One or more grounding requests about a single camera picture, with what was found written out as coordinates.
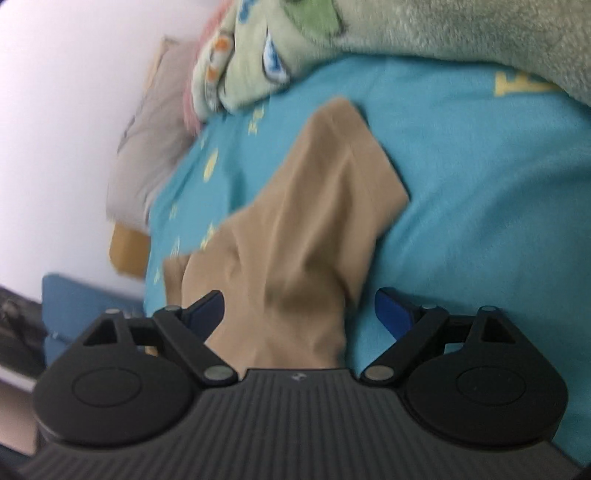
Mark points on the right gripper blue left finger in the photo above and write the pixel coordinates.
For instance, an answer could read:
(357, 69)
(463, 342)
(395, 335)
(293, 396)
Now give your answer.
(184, 331)

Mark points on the blue covered chair near bed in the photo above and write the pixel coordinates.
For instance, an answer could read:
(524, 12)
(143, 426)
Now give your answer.
(69, 307)

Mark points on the tan t-shirt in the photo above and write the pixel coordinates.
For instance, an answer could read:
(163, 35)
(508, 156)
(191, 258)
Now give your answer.
(293, 263)

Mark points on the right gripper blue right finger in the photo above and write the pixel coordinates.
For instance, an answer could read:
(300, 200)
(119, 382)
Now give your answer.
(413, 327)

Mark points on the pink fuzzy blanket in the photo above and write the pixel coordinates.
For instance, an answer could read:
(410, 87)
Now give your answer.
(212, 53)

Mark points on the mustard yellow headboard cushion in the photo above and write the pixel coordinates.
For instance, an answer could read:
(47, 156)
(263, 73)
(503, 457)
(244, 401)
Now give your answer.
(129, 251)

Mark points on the green cartoon fleece blanket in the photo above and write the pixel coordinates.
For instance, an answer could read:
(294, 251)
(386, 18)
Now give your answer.
(279, 42)

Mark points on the grey pillow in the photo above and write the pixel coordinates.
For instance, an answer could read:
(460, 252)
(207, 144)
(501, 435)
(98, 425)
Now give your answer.
(154, 140)

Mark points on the teal smiley bed sheet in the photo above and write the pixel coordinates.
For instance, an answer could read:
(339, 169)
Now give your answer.
(497, 166)

